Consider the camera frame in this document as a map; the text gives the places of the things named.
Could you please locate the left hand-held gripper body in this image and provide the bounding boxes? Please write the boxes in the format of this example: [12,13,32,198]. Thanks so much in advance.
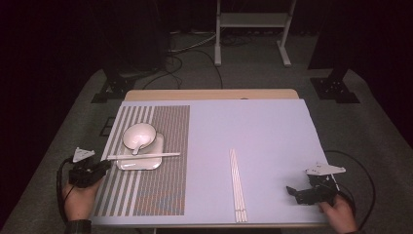
[68,146,101,189]

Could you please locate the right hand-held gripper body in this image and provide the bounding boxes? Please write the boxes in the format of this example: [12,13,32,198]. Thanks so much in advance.
[303,162,347,207]

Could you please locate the white square plate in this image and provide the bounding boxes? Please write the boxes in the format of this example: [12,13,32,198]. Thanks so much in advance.
[116,132,165,172]

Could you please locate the single white chopstick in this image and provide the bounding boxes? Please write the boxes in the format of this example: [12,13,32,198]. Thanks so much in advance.
[106,153,181,161]
[106,152,181,160]

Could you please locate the row of white chopsticks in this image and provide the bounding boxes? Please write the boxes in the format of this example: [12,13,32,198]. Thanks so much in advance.
[229,148,248,223]

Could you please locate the person's right hand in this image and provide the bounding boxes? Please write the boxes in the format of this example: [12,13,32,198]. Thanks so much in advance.
[319,194,358,234]

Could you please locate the white ceramic spoon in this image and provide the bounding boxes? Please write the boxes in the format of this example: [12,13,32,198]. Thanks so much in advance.
[131,135,154,156]

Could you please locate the white bowl with dark rim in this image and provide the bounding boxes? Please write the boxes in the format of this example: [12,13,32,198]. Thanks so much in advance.
[122,122,158,152]

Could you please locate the black stand base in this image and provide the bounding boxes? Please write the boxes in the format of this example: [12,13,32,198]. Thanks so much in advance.
[91,66,140,104]
[310,67,360,104]

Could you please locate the striped placemat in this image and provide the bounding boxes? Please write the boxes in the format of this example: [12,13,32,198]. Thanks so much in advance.
[92,104,191,218]

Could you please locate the white metal stand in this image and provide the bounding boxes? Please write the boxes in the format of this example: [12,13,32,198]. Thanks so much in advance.
[213,0,298,67]

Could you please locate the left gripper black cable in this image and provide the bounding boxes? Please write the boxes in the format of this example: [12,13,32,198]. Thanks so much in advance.
[56,156,76,225]

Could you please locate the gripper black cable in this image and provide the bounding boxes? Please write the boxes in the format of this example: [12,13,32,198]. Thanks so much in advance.
[324,149,377,232]
[56,156,76,225]

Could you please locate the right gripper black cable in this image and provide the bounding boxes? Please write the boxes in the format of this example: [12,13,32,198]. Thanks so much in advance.
[324,149,377,232]

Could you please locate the black floor cable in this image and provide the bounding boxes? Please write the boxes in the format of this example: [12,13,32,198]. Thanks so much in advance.
[141,53,183,91]
[189,48,224,90]

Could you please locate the white floor cable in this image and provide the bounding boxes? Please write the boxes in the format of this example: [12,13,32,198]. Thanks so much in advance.
[168,32,218,55]

